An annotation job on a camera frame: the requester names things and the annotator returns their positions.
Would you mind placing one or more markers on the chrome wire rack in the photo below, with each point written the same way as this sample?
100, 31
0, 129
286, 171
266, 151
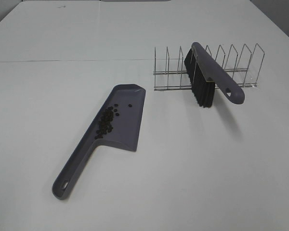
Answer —
242, 65

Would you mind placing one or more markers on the pile of coffee beans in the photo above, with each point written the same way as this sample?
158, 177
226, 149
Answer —
115, 117

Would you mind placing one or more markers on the grey brush black bristles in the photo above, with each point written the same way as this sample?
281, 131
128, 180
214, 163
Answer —
205, 74

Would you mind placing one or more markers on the grey plastic dustpan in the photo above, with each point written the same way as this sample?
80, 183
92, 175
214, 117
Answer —
70, 173

